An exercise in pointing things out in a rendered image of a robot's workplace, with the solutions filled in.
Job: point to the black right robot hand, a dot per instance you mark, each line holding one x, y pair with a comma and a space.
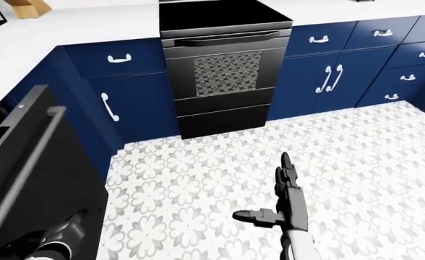
293, 205

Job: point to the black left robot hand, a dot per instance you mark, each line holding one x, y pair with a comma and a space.
71, 224

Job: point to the blue cabinet door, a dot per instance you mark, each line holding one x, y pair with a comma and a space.
295, 86
144, 108
364, 78

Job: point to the black dishwasher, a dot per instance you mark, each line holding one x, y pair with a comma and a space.
50, 173

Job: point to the black oven range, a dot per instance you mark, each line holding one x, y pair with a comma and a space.
223, 67

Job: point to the blue corner cabinet panel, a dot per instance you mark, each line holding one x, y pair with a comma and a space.
71, 89

